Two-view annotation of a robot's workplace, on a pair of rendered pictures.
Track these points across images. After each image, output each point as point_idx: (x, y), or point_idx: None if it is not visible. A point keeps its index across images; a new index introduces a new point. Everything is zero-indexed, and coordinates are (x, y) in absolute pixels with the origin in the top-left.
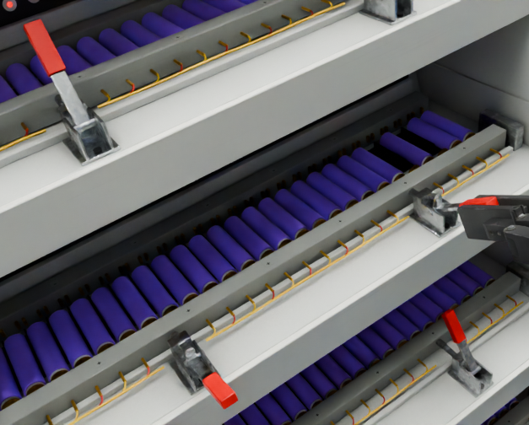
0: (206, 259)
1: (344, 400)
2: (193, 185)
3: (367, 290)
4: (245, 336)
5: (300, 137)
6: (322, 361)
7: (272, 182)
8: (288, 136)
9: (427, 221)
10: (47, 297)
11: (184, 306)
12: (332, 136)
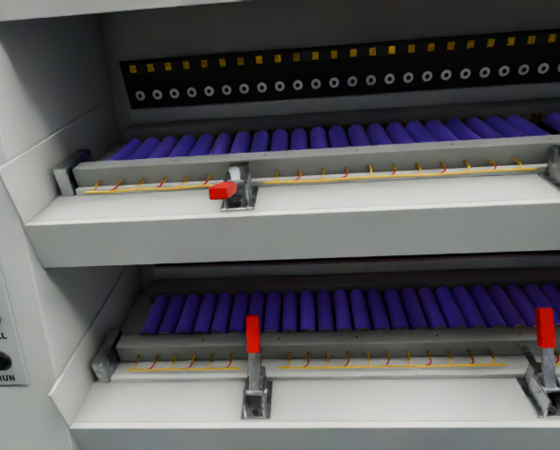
0: (313, 139)
1: (388, 339)
2: (341, 95)
3: (442, 205)
4: (299, 195)
5: (459, 91)
6: (391, 304)
7: (411, 117)
8: (447, 86)
9: (556, 178)
10: (190, 127)
11: (264, 153)
12: (495, 103)
